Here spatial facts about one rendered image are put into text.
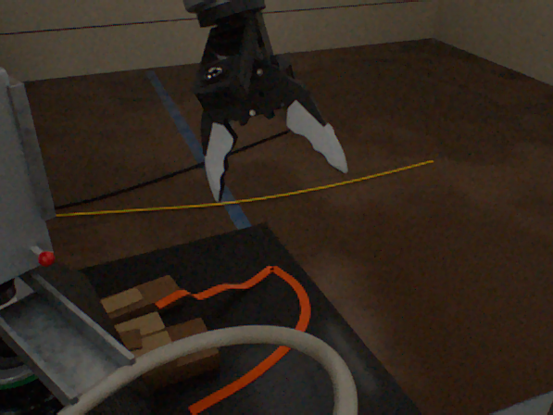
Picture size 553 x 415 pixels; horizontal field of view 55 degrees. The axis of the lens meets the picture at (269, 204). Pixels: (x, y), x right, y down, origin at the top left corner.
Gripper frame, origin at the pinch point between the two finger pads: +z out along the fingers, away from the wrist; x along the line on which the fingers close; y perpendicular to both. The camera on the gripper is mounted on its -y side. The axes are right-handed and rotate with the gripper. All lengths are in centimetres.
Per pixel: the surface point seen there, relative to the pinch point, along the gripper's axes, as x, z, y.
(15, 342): 60, 20, 14
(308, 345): 7.3, 28.6, 15.1
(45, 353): 58, 25, 17
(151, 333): 110, 79, 120
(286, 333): 11.8, 28.3, 19.1
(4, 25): 361, -116, 424
